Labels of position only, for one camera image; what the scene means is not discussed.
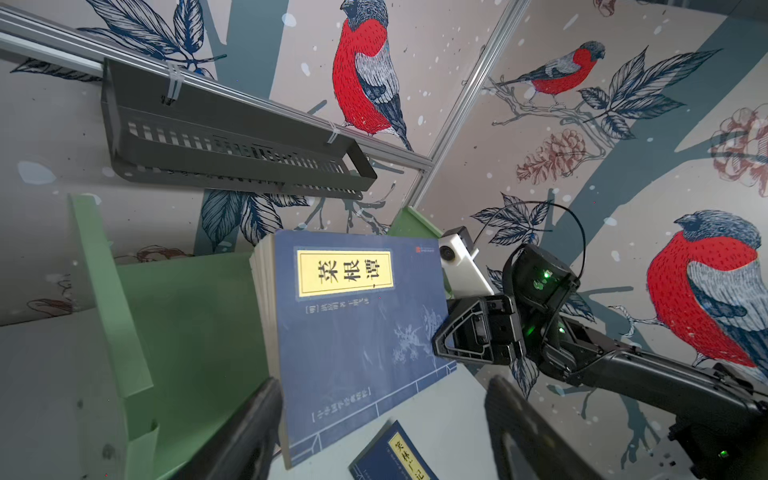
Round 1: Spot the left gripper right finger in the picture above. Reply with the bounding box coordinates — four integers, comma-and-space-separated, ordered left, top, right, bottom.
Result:
484, 375, 600, 479

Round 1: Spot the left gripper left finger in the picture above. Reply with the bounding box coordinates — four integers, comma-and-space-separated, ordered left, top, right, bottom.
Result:
173, 377, 283, 480

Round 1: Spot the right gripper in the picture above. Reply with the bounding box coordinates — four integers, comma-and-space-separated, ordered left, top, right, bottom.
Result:
432, 294, 526, 365

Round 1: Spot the blue book plain cover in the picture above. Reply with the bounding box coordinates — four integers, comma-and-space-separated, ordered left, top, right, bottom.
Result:
348, 420, 437, 480

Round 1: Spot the blue book yellow label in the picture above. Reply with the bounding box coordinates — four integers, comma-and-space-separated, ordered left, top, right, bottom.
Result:
249, 230, 457, 468

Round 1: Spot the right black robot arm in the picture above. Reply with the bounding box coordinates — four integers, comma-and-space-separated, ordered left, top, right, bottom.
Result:
432, 234, 767, 479

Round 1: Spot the green wooden two-tier shelf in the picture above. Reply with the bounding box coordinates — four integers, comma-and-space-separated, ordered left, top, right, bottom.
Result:
65, 193, 457, 480

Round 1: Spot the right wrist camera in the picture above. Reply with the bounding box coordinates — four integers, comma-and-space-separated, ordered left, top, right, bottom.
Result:
439, 226, 494, 298

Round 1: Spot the black hanging wire basket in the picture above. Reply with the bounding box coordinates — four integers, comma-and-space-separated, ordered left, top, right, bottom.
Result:
102, 61, 378, 200

